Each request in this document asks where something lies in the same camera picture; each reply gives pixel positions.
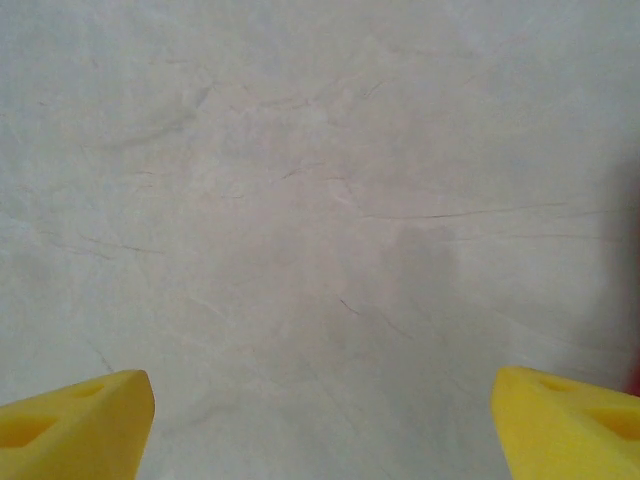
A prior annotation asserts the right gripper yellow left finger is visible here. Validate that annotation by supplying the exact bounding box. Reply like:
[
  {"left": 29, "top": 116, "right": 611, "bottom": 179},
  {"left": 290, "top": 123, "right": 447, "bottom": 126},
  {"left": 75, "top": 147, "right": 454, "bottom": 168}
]
[{"left": 0, "top": 368, "right": 155, "bottom": 480}]

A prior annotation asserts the red t-shirt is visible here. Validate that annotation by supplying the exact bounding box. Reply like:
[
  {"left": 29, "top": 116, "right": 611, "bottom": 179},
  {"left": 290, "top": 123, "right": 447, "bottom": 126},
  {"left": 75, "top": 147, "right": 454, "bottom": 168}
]
[{"left": 612, "top": 159, "right": 640, "bottom": 399}]

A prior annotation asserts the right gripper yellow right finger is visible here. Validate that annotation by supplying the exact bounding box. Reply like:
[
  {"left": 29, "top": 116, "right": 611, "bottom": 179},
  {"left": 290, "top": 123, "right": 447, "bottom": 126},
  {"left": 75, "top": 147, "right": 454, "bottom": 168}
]
[{"left": 489, "top": 365, "right": 640, "bottom": 480}]

